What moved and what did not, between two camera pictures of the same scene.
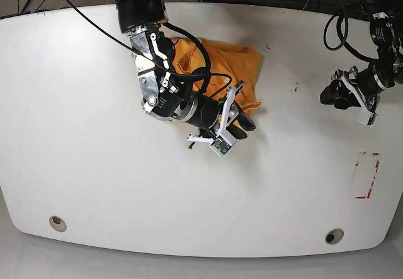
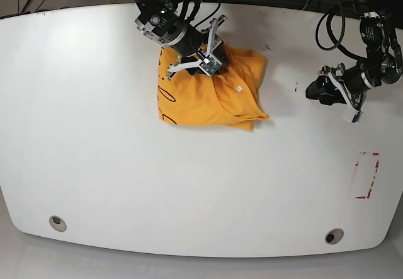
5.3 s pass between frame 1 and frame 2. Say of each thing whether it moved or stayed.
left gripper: moved
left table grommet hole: stayed
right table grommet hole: stayed
